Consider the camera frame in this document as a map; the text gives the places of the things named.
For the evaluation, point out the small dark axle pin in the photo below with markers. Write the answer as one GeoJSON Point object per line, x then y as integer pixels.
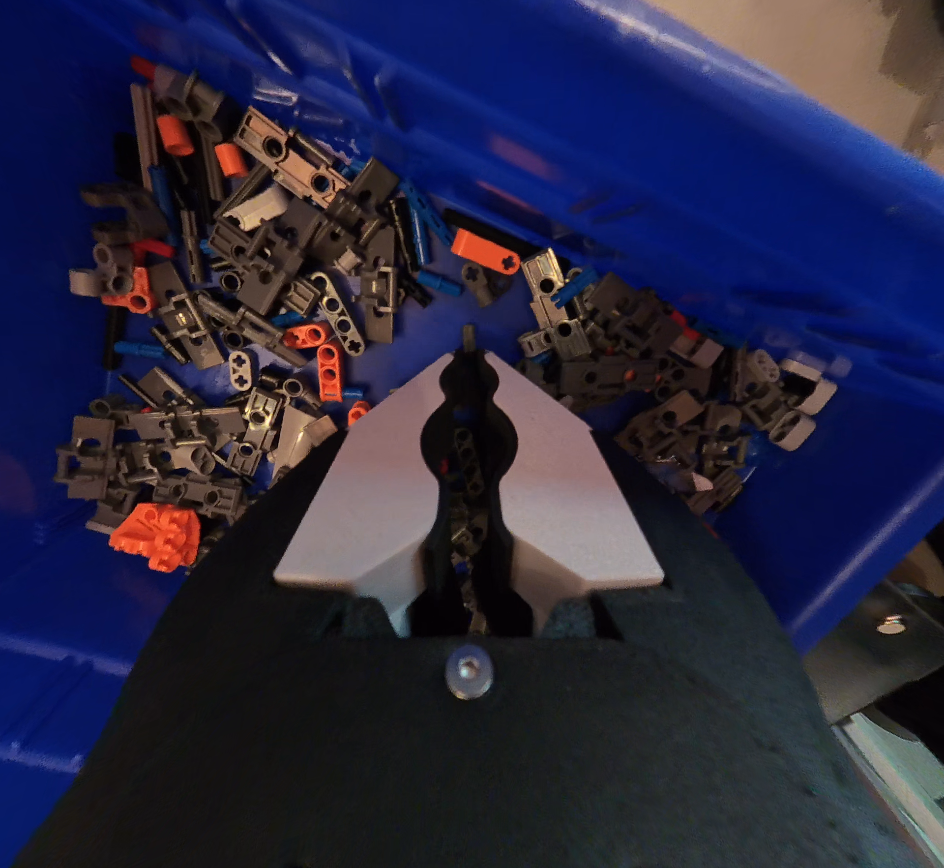
{"type": "Point", "coordinates": [469, 340]}

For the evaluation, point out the orange flat short beam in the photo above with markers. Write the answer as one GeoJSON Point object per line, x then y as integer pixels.
{"type": "Point", "coordinates": [479, 248]}

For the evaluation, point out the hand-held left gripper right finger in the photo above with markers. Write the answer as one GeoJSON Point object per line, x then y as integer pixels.
{"type": "Point", "coordinates": [582, 506]}

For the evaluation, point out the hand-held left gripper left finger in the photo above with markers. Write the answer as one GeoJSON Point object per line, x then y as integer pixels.
{"type": "Point", "coordinates": [354, 506]}

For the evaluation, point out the blue plastic storage bin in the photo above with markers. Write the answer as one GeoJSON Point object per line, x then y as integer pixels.
{"type": "Point", "coordinates": [590, 145]}

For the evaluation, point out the orange wedge plate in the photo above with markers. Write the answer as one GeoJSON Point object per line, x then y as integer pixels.
{"type": "Point", "coordinates": [155, 536]}

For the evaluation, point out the grey plate with screw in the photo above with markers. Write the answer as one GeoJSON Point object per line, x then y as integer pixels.
{"type": "Point", "coordinates": [870, 654]}

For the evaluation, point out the pile of grey building pieces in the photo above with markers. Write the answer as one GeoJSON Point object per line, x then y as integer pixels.
{"type": "Point", "coordinates": [280, 256]}

